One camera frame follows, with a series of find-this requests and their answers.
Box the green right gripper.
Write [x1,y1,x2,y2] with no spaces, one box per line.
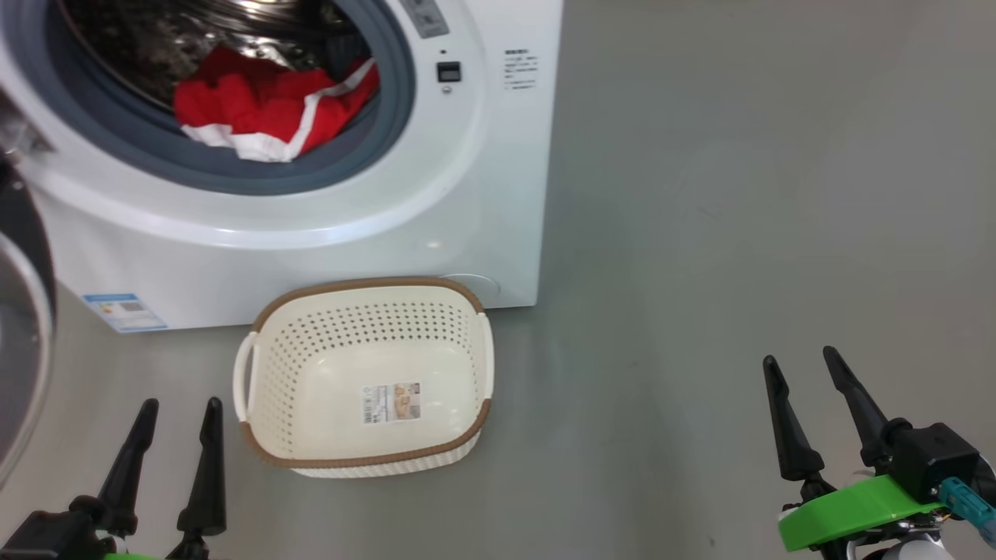
[762,345,949,560]

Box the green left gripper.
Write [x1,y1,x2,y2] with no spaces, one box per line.
[0,396,228,560]

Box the round black-rimmed washer door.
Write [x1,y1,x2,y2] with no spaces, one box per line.
[0,92,58,491]

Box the red garment with white trim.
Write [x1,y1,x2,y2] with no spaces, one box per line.
[173,44,381,164]

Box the printed product label sticker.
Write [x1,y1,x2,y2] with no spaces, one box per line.
[362,381,423,425]

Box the cream perforated laundry basket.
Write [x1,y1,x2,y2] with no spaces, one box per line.
[232,277,496,479]

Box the white front-load washing machine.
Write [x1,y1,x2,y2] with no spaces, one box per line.
[0,0,564,334]

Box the stainless steel washing machine drum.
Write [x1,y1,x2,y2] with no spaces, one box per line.
[56,0,368,117]

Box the blue energy label sticker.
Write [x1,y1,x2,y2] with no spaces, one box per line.
[82,292,169,334]

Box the black text warning sticker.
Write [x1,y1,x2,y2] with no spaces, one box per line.
[503,47,540,93]

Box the teal cable connector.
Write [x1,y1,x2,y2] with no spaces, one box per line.
[937,476,996,547]

